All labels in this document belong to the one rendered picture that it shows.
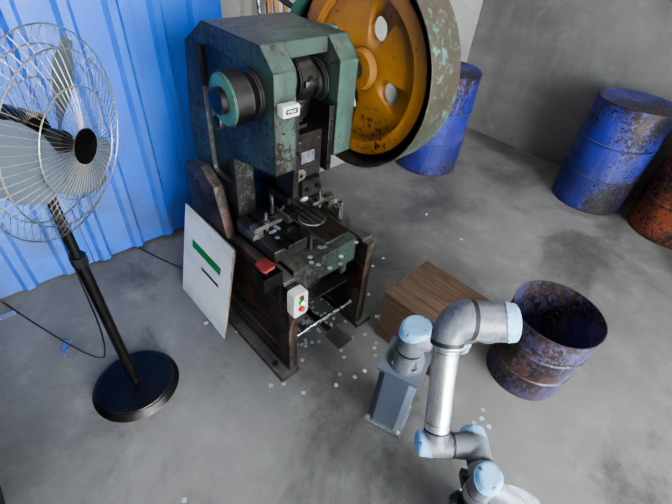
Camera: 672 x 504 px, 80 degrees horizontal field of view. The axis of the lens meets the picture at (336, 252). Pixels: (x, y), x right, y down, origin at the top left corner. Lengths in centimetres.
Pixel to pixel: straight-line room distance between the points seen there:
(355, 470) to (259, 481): 41
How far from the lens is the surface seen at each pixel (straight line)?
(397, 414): 193
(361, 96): 191
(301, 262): 178
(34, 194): 131
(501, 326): 121
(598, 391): 266
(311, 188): 174
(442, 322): 119
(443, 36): 163
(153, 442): 212
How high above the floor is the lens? 186
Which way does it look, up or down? 41 degrees down
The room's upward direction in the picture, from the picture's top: 6 degrees clockwise
